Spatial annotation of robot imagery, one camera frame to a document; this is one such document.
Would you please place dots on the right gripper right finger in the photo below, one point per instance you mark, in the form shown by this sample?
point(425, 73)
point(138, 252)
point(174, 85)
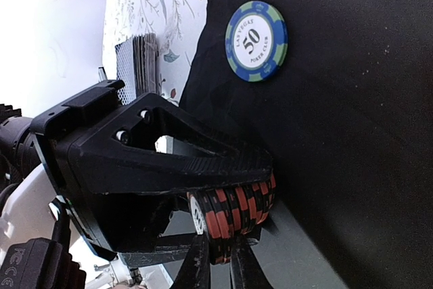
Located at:
point(245, 271)

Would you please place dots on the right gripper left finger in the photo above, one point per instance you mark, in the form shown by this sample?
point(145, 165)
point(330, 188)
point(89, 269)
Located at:
point(195, 270)

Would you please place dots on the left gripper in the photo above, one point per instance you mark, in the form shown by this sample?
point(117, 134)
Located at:
point(88, 143)

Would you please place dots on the red black chip stack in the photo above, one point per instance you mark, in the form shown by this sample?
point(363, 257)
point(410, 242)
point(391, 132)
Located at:
point(223, 214)

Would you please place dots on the blue fifty poker chip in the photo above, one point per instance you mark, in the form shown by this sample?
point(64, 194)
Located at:
point(256, 41)

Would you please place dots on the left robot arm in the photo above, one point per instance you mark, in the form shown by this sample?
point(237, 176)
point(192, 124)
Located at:
point(19, 157)

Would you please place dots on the blue card deck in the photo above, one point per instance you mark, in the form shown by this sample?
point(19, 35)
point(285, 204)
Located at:
point(136, 66)

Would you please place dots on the black poker mat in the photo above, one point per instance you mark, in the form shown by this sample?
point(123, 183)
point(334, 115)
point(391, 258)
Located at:
point(348, 121)

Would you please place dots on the floral tablecloth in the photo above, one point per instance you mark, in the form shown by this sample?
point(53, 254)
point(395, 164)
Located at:
point(174, 25)

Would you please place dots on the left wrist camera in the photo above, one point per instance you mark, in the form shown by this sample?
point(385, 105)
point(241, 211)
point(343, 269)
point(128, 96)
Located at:
point(36, 235)

